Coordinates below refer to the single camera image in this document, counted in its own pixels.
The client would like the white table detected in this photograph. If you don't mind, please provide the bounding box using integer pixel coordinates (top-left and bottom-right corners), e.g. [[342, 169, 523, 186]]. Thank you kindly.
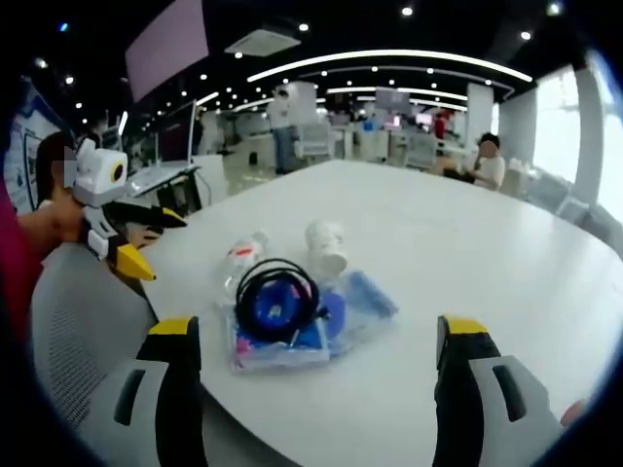
[[139, 160, 620, 467]]

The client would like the clear packet with blue contents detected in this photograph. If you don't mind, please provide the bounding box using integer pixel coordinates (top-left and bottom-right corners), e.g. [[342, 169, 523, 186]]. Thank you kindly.
[[224, 291, 333, 375]]

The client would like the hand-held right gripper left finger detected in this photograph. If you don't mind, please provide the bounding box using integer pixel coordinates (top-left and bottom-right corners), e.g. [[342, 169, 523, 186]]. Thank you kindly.
[[80, 315, 205, 467]]

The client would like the person's right hand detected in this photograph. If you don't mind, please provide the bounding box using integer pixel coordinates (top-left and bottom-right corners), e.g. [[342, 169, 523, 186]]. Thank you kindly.
[[559, 398, 589, 429]]

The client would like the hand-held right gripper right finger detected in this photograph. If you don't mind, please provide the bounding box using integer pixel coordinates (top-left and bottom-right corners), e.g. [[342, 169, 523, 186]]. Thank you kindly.
[[432, 314, 570, 467]]

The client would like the grey mesh office chair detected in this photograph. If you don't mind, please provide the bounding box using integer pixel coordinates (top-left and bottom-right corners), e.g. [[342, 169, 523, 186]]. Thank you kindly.
[[28, 241, 163, 451]]

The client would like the clear plastic bottle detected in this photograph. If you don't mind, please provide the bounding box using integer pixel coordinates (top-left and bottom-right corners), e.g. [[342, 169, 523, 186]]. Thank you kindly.
[[212, 230, 272, 306]]

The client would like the person's red shirt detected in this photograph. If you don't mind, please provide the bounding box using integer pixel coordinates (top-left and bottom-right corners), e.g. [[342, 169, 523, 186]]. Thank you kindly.
[[0, 182, 50, 346]]

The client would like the blue cloth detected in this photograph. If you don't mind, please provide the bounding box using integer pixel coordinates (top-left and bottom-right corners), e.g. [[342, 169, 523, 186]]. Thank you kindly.
[[318, 269, 401, 352]]

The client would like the hanging pink display screen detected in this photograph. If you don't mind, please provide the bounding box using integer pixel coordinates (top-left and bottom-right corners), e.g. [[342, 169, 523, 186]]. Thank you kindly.
[[124, 0, 211, 104]]

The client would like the white paper cup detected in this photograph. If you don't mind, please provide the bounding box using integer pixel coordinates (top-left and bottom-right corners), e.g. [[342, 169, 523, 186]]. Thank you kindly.
[[304, 219, 349, 279]]

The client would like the ceiling air conditioner unit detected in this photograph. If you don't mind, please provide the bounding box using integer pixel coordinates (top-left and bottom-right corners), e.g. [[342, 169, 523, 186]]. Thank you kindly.
[[223, 27, 303, 55]]

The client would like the black cable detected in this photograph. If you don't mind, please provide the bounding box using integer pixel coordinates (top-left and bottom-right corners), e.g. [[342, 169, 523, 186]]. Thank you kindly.
[[235, 257, 333, 338]]

